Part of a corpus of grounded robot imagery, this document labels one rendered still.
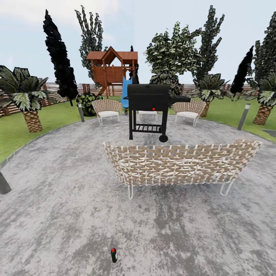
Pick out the insectifuge atomizer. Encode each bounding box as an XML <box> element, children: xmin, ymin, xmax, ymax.
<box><xmin>111</xmin><ymin>248</ymin><xmax>117</xmax><ymax>263</ymax></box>

